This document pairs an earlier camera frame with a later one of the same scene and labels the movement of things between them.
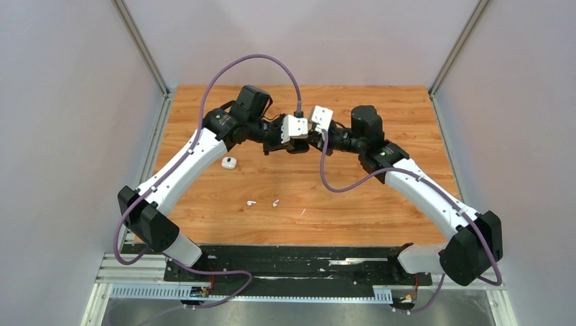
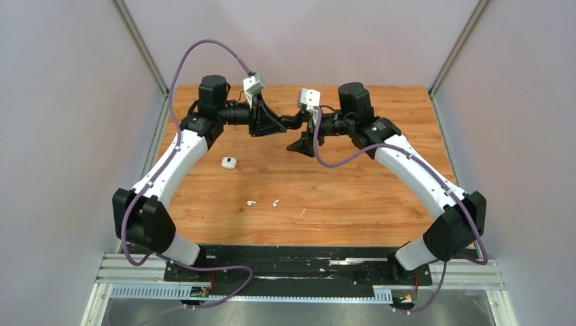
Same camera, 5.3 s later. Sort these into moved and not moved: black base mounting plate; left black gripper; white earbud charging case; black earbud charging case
Moved: left black gripper; black earbud charging case
Not moved: black base mounting plate; white earbud charging case
